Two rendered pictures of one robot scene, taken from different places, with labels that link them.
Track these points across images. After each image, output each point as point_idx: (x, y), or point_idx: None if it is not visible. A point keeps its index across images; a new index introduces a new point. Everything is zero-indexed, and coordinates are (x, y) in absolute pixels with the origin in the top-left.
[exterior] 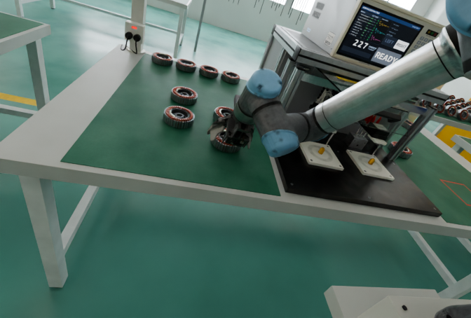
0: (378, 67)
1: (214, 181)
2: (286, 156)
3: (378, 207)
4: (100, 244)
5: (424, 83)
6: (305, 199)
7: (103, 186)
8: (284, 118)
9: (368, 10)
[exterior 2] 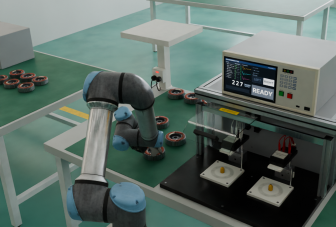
0: (260, 100)
1: (121, 171)
2: (187, 169)
3: (228, 216)
4: None
5: (136, 113)
6: (169, 194)
7: (76, 164)
8: (121, 130)
9: (230, 60)
